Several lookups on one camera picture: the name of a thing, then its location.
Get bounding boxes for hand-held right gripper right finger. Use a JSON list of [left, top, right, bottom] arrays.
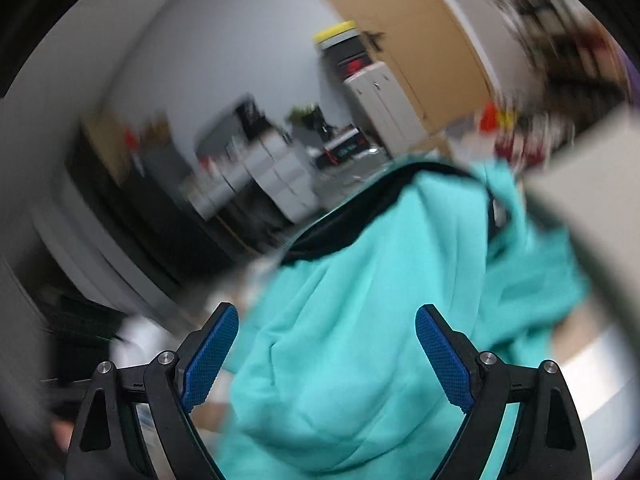
[[415, 303, 593, 480]]

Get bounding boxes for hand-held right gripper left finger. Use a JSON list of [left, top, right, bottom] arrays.
[[65, 301, 241, 480]]

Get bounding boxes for teal and black jacket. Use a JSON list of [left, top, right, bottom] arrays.
[[215, 157, 593, 480]]

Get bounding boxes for dark wardrobe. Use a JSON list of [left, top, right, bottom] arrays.
[[65, 125, 242, 282]]

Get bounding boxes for white dresser with drawers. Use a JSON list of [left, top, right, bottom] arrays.
[[190, 130, 322, 224]]

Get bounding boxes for light grey furniture block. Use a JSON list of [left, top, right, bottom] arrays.
[[522, 104, 640, 322]]

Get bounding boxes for arched mirror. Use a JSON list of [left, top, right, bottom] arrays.
[[195, 109, 252, 162]]

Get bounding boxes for black and red box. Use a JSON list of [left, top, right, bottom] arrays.
[[312, 127, 364, 169]]

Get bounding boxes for black box stack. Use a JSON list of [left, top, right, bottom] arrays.
[[235, 94, 272, 137]]

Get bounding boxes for red bag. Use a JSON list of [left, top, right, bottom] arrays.
[[477, 101, 502, 132]]

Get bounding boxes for wrapped flower bouquet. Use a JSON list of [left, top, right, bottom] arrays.
[[286, 103, 332, 134]]

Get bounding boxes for white upright suitcase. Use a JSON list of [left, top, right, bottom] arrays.
[[342, 60, 432, 147]]

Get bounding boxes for black shoe boxes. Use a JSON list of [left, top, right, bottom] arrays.
[[322, 40, 374, 82]]

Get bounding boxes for wooden door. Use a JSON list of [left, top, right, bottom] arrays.
[[295, 0, 512, 137]]

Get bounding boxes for yellow shoe box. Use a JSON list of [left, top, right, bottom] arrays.
[[314, 20, 359, 49]]

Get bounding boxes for shoe rack with shoes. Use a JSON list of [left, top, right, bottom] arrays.
[[480, 0, 632, 112]]

